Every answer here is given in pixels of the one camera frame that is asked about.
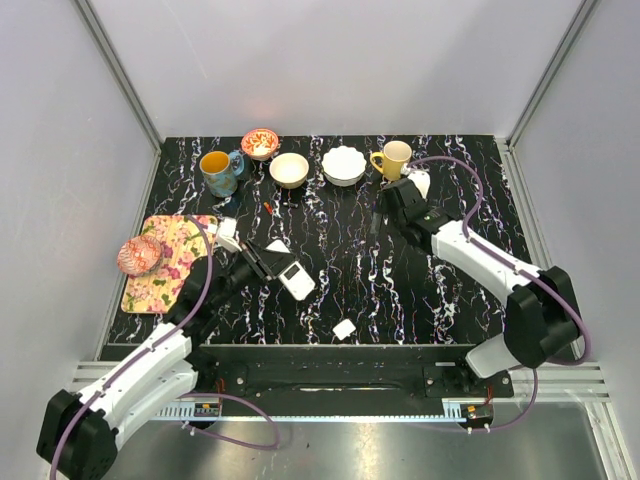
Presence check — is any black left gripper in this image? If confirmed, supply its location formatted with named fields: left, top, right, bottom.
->
left=210, top=238, right=297, bottom=311

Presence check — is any white red remote control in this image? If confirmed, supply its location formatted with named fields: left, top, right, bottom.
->
left=278, top=257, right=316, bottom=301

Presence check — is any white battery cover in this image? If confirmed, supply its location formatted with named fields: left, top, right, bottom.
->
left=332, top=319, right=356, bottom=341

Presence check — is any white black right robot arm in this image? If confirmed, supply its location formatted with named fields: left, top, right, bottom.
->
left=375, top=178, right=582, bottom=396

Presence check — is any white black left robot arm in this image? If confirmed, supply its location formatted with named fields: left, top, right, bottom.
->
left=36, top=240, right=315, bottom=479

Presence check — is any white scalloped bowl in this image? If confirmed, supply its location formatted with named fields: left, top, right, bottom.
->
left=321, top=146, right=367, bottom=187

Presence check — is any yellow mug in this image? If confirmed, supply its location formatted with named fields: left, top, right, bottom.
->
left=369, top=140, right=413, bottom=181

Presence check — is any floral wooden tray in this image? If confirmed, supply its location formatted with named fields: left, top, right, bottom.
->
left=120, top=215, right=207, bottom=314

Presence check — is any cream round bowl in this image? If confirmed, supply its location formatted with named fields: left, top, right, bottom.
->
left=269, top=153, right=309, bottom=189

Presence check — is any blue floral mug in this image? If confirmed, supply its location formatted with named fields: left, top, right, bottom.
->
left=199, top=151, right=245, bottom=198

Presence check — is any orange patterned small bowl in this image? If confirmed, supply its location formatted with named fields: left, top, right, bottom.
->
left=241, top=128, right=280, bottom=161

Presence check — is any red patterned bowl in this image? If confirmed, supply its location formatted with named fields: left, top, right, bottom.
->
left=116, top=235, right=163, bottom=277

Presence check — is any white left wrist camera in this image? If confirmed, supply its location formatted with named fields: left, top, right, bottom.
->
left=207, top=217, right=243, bottom=253

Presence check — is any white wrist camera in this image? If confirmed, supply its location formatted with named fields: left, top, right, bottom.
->
left=401, top=166, right=431, bottom=199
left=207, top=217, right=243, bottom=253

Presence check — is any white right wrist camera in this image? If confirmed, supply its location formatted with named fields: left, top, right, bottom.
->
left=401, top=166, right=431, bottom=199

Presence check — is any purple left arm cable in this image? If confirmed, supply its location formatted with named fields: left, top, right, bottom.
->
left=49, top=214, right=281, bottom=480

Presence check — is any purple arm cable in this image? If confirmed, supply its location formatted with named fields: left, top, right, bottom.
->
left=49, top=214, right=281, bottom=480
left=402, top=155, right=594, bottom=434

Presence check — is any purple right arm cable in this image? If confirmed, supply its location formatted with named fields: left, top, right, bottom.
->
left=402, top=155, right=594, bottom=434

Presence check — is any aluminium frame post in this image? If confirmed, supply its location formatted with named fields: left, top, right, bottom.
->
left=72, top=0, right=163, bottom=151

